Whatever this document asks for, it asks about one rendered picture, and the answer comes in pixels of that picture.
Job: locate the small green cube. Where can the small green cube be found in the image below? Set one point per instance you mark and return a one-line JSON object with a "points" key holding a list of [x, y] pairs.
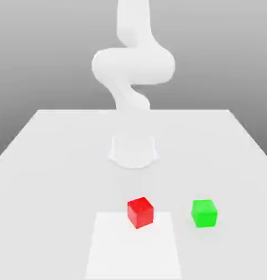
{"points": [[204, 214]]}

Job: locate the small red cube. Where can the small red cube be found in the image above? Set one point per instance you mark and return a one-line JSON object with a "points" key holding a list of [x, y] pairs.
{"points": [[140, 213]]}

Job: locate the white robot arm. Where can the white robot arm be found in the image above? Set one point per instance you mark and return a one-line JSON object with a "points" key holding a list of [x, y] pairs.
{"points": [[133, 65]]}

